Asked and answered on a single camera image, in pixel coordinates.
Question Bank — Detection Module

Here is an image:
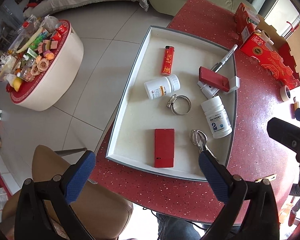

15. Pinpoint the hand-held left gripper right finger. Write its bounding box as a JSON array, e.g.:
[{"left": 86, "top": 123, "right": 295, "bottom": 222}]
[{"left": 198, "top": 151, "right": 282, "bottom": 240}]

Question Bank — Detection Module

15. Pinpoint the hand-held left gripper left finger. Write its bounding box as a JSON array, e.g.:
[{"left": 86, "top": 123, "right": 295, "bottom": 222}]
[{"left": 14, "top": 150, "right": 96, "bottom": 240}]

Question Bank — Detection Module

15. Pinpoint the metal clip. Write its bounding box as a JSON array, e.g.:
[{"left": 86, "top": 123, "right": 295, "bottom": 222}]
[{"left": 190, "top": 129, "right": 217, "bottom": 161}]

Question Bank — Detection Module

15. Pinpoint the white pill bottle blue label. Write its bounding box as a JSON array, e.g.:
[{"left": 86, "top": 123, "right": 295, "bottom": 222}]
[{"left": 200, "top": 97, "right": 233, "bottom": 139}]

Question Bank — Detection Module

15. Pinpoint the red rectangular box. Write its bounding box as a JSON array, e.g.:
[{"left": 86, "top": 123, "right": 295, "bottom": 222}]
[
  {"left": 198, "top": 66, "right": 229, "bottom": 93},
  {"left": 154, "top": 128, "right": 176, "bottom": 168}
]

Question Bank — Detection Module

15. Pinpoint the white rectangular block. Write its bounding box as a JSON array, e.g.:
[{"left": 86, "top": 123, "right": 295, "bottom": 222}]
[{"left": 223, "top": 76, "right": 241, "bottom": 94}]

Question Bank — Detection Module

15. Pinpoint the metal hose clamp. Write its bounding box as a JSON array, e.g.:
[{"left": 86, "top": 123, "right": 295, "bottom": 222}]
[{"left": 166, "top": 94, "right": 191, "bottom": 116}]

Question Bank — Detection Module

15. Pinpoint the white tray with grey rim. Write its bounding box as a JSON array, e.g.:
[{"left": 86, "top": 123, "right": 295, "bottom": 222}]
[{"left": 105, "top": 26, "right": 238, "bottom": 182}]

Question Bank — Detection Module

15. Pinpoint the white plug adapter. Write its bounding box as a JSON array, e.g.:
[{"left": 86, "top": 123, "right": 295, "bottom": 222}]
[{"left": 197, "top": 81, "right": 221, "bottom": 99}]

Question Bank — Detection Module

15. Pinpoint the white marker pen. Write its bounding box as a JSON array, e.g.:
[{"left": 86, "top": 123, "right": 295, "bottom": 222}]
[{"left": 210, "top": 44, "right": 238, "bottom": 73}]

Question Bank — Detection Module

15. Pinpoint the white pill bottle orange label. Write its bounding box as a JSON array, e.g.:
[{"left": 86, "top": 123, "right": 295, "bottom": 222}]
[{"left": 144, "top": 74, "right": 181, "bottom": 100}]

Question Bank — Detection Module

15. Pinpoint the red lighter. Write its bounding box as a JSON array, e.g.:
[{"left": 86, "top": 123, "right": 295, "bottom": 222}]
[{"left": 160, "top": 45, "right": 175, "bottom": 76}]

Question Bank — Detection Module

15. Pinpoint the beige masking tape roll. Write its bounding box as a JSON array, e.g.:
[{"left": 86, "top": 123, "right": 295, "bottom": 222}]
[{"left": 280, "top": 85, "right": 292, "bottom": 102}]

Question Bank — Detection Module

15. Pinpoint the tan leather chair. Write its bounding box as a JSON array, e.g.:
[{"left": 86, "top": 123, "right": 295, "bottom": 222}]
[{"left": 2, "top": 145, "right": 133, "bottom": 240}]

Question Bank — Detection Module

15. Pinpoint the yellow utility knife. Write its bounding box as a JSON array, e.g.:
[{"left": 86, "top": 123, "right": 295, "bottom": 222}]
[{"left": 255, "top": 174, "right": 277, "bottom": 183}]

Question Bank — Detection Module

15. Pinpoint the person's jeans leg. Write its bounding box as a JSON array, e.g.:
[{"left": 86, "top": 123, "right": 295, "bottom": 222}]
[{"left": 156, "top": 212, "right": 203, "bottom": 240}]

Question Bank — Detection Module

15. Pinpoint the red patterned gift box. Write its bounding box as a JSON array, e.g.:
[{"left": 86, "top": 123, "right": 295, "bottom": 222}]
[{"left": 239, "top": 32, "right": 300, "bottom": 91}]

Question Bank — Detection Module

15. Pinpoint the white container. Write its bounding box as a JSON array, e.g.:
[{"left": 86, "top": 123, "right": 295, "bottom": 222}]
[{"left": 256, "top": 30, "right": 273, "bottom": 46}]

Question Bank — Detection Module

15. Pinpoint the round red white coffee table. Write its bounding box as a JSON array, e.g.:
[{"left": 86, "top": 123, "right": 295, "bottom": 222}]
[{"left": 0, "top": 19, "right": 84, "bottom": 112}]

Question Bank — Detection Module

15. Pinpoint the small red gift box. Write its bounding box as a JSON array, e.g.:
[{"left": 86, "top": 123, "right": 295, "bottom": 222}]
[{"left": 234, "top": 2, "right": 259, "bottom": 42}]

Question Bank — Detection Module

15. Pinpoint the pile of snacks and bottles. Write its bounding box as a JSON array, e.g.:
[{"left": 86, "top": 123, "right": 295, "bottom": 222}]
[{"left": 0, "top": 15, "right": 68, "bottom": 93}]

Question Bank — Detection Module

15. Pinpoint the light green sofa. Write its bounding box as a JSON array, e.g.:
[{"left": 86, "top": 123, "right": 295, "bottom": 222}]
[{"left": 144, "top": 0, "right": 253, "bottom": 21}]

